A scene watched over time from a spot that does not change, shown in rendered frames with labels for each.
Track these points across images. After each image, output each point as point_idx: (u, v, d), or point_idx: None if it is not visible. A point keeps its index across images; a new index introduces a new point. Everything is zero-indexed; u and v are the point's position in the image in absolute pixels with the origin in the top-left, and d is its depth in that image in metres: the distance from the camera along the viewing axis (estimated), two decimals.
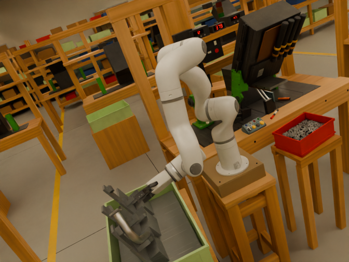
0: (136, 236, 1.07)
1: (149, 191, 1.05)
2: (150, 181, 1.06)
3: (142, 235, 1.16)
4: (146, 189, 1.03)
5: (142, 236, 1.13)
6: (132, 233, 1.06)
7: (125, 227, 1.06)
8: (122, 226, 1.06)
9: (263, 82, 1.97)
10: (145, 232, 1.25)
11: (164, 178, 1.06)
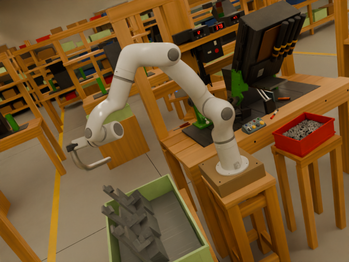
0: (81, 166, 1.36)
1: (73, 148, 1.31)
2: (74, 141, 1.27)
3: (95, 163, 1.44)
4: None
5: (92, 165, 1.42)
6: (78, 164, 1.35)
7: (73, 158, 1.34)
8: (71, 157, 1.35)
9: (263, 82, 1.97)
10: (106, 158, 1.53)
11: (82, 143, 1.25)
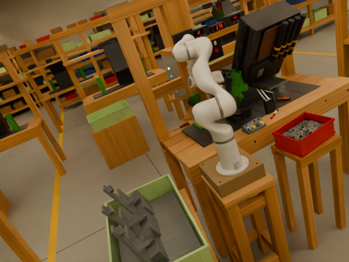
0: (222, 86, 2.13)
1: None
2: (216, 71, 2.03)
3: None
4: (220, 72, 2.05)
5: None
6: None
7: None
8: None
9: (263, 82, 1.97)
10: None
11: None
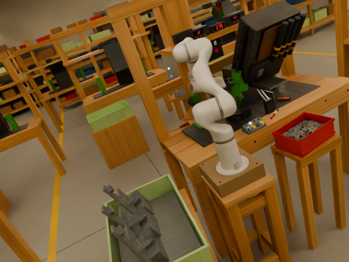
0: None
1: None
2: (218, 76, 2.02)
3: None
4: (222, 78, 2.05)
5: None
6: None
7: None
8: None
9: (263, 82, 1.97)
10: None
11: None
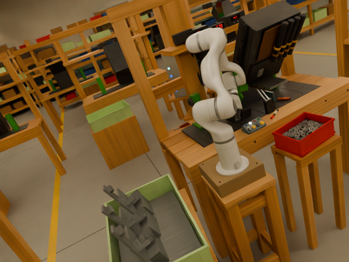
0: None
1: None
2: (241, 106, 1.82)
3: None
4: None
5: None
6: None
7: None
8: None
9: (263, 82, 1.97)
10: None
11: None
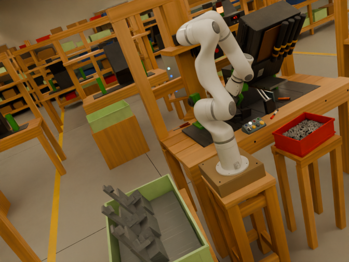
0: None
1: (227, 92, 1.76)
2: None
3: None
4: None
5: None
6: None
7: (225, 84, 2.10)
8: None
9: (263, 82, 1.97)
10: None
11: (229, 78, 1.71)
